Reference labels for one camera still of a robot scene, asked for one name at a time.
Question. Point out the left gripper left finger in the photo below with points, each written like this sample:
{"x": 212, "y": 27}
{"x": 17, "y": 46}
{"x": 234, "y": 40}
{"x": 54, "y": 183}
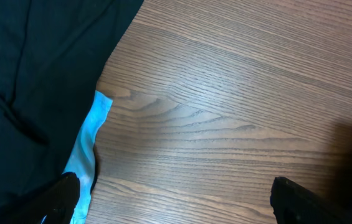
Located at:
{"x": 53, "y": 203}

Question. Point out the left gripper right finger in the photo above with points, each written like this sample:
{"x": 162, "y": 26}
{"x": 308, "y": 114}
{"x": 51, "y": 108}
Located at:
{"x": 294, "y": 204}

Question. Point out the light blue shirt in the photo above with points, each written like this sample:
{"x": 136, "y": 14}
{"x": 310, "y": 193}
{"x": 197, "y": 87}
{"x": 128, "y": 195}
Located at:
{"x": 88, "y": 143}

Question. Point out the black shirt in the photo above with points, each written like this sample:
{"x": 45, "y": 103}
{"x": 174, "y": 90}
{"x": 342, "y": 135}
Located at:
{"x": 52, "y": 53}

